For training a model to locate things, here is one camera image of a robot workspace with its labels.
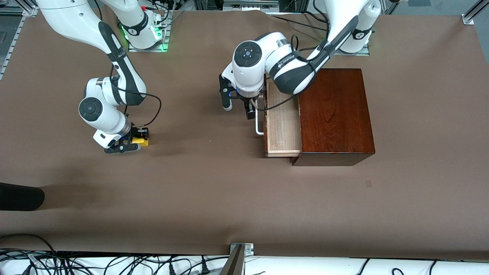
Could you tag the silver equipment rack frame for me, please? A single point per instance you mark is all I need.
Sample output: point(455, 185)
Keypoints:
point(250, 4)

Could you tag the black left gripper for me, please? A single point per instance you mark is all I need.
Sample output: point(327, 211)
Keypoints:
point(250, 104)

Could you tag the yellow block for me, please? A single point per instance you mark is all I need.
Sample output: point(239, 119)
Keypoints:
point(142, 142)

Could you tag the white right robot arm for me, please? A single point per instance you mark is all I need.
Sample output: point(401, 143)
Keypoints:
point(103, 114)

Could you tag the dark brown wooden cabinet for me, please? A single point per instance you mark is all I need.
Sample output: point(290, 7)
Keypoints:
point(336, 114)

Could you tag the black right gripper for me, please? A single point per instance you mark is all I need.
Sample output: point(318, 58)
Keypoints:
point(136, 132)

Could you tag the brown table cover sheet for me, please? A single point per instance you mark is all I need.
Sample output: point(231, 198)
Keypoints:
point(172, 183)

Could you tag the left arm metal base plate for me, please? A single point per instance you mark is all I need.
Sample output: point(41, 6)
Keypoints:
point(359, 53)

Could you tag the black cylinder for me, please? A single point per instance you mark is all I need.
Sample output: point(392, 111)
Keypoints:
point(19, 196)

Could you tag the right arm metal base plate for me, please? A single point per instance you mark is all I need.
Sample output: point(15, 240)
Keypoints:
point(145, 50)

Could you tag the aluminium frame corner bracket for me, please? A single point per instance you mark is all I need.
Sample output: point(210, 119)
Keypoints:
point(469, 18)

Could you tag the white board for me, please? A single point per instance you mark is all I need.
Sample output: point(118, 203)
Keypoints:
point(305, 267)

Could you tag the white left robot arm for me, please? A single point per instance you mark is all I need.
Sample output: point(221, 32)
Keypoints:
point(290, 68)

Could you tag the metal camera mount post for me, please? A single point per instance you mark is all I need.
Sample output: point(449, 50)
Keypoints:
point(235, 263)

